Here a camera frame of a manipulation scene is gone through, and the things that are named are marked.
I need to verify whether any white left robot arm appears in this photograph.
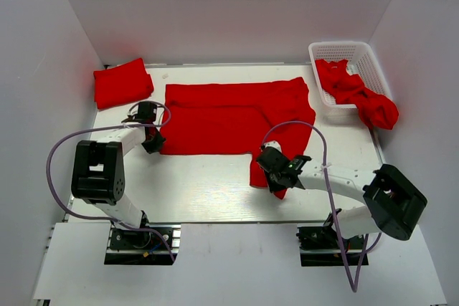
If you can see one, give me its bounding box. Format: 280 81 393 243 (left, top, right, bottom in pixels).
71 101 166 248

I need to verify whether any white plastic laundry basket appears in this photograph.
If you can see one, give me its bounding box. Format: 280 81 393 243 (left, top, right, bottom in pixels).
308 41 392 116

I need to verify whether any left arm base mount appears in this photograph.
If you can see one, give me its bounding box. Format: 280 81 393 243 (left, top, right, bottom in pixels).
104 224 181 266

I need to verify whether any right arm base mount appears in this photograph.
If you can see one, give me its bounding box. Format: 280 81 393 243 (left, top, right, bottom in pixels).
296 224 364 267

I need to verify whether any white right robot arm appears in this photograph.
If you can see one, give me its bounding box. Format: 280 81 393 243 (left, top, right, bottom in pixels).
256 146 427 248

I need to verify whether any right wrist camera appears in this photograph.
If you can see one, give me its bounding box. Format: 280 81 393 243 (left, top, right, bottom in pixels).
260 140 282 153

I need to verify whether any red t shirt in basket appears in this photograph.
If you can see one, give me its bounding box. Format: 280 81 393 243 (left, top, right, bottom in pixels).
315 59 399 130

